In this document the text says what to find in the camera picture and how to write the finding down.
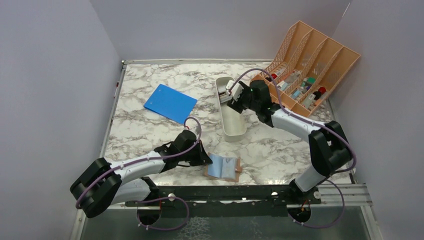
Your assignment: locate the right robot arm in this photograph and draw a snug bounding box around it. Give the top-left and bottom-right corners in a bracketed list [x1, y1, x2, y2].
[225, 80, 355, 204]

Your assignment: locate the orange desk organizer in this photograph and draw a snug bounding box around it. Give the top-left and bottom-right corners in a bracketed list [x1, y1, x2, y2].
[253, 21, 361, 117]

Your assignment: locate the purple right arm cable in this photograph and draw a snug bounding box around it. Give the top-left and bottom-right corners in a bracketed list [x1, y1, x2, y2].
[227, 68, 358, 229]

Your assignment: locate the white oblong plastic tray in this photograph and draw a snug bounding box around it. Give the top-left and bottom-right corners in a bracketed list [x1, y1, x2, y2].
[215, 76, 247, 142]

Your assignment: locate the red cap bottle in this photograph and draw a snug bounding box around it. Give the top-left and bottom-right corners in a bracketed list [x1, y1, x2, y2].
[313, 87, 327, 100]

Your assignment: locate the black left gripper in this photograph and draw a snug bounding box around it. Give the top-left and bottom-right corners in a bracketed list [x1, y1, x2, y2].
[179, 139, 213, 167]

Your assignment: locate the blue folder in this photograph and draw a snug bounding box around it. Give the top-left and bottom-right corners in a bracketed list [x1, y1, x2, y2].
[143, 84, 198, 124]

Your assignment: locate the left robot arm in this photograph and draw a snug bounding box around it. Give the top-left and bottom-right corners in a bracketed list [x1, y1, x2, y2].
[70, 130, 213, 218]

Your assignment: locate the green cap bottle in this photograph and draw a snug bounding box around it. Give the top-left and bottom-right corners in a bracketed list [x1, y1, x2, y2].
[302, 77, 316, 87]

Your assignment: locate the black mounting rail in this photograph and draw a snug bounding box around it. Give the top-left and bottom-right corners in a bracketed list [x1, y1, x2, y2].
[125, 183, 322, 211]

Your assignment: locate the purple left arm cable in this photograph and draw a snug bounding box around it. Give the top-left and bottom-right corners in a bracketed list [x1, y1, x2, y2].
[75, 116, 203, 210]

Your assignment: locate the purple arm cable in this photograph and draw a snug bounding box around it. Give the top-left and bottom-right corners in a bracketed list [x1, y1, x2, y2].
[75, 116, 203, 210]
[227, 68, 358, 229]

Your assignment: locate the tan leather card holder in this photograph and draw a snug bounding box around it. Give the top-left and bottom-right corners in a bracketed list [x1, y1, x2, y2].
[203, 153, 243, 183]

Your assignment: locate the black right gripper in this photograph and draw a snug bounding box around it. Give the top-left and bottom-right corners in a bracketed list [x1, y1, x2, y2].
[226, 84, 260, 114]

